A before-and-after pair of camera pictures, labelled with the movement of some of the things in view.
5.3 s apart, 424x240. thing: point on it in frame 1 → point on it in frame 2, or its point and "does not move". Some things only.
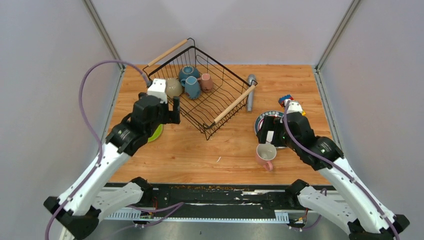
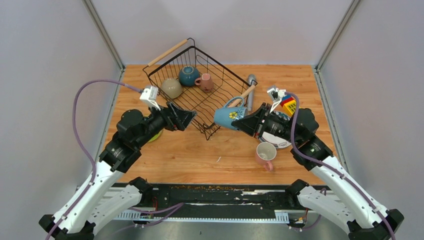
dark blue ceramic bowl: [186, 71] does not move
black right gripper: [269, 123] → [251, 124]
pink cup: [265, 152] does not move
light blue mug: [192, 88] → [233, 109]
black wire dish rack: [205, 90] does not move
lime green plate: [156, 133] does not move
